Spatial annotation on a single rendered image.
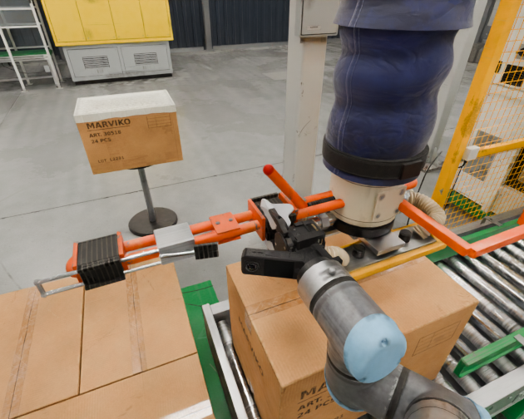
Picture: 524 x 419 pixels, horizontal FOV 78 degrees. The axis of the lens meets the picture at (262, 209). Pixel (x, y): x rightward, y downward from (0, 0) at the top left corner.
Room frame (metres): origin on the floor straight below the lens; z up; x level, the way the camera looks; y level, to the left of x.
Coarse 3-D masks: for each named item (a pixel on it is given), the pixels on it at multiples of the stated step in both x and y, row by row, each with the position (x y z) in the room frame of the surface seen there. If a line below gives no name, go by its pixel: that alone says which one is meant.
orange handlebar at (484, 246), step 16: (304, 208) 0.60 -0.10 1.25; (320, 208) 0.60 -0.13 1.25; (336, 208) 0.62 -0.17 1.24; (400, 208) 0.61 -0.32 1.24; (416, 208) 0.59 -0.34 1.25; (192, 224) 0.54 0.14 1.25; (208, 224) 0.54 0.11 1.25; (224, 224) 0.53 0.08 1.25; (240, 224) 0.53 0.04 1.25; (256, 224) 0.54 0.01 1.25; (432, 224) 0.54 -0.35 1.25; (128, 240) 0.49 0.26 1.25; (144, 240) 0.49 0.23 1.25; (208, 240) 0.49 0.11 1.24; (224, 240) 0.51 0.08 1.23; (448, 240) 0.49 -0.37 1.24; (464, 240) 0.48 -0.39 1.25; (480, 240) 0.48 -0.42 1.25; (496, 240) 0.48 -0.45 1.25; (512, 240) 0.50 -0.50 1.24; (144, 256) 0.45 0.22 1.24
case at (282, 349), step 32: (256, 288) 0.63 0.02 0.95; (288, 288) 0.63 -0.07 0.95; (384, 288) 0.63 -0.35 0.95; (416, 288) 0.63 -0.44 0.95; (448, 288) 0.63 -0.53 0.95; (256, 320) 0.52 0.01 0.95; (288, 320) 0.52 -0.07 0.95; (416, 320) 0.52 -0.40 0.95; (448, 320) 0.55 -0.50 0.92; (256, 352) 0.49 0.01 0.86; (288, 352) 0.43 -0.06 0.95; (320, 352) 0.43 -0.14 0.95; (416, 352) 0.52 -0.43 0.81; (448, 352) 0.58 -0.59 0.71; (256, 384) 0.49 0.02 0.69; (288, 384) 0.36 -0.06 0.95; (320, 384) 0.39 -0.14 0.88; (288, 416) 0.36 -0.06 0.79; (320, 416) 0.40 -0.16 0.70; (352, 416) 0.45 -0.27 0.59
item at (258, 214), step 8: (280, 192) 0.63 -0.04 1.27; (248, 200) 0.60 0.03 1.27; (256, 200) 0.61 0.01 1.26; (272, 200) 0.62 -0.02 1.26; (280, 200) 0.62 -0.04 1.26; (288, 200) 0.60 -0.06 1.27; (248, 208) 0.60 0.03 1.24; (256, 208) 0.57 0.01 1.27; (296, 208) 0.57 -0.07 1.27; (256, 216) 0.56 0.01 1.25; (264, 216) 0.55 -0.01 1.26; (296, 216) 0.55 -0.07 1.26; (264, 224) 0.53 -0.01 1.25; (256, 232) 0.56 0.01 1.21; (264, 232) 0.53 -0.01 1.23; (272, 232) 0.53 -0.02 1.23
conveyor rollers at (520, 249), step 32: (480, 256) 1.22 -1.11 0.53; (512, 256) 1.20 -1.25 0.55; (480, 288) 1.01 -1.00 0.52; (512, 288) 0.99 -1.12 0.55; (224, 320) 0.82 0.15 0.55; (480, 320) 0.83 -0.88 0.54; (512, 320) 0.82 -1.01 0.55; (512, 352) 0.69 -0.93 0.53; (448, 384) 0.57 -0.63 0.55; (256, 416) 0.47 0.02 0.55
